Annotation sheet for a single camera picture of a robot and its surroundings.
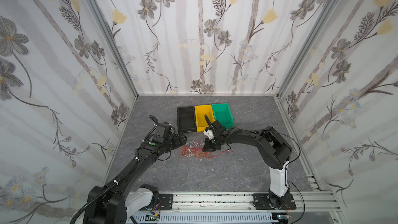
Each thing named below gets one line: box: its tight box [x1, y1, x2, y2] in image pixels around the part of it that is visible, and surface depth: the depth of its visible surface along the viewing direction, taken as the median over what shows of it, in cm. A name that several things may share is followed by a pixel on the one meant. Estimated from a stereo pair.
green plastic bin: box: [211, 103, 234, 130], surface depth 107 cm
